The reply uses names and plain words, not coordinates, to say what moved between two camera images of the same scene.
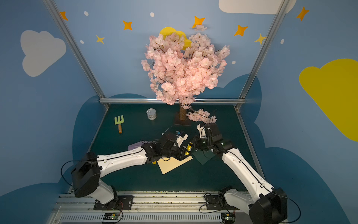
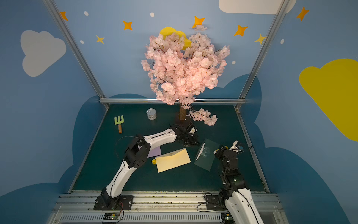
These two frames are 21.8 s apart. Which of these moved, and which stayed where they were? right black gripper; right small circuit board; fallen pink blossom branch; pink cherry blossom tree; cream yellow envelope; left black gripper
Moved: left black gripper; right black gripper
Stayed: fallen pink blossom branch; cream yellow envelope; pink cherry blossom tree; right small circuit board
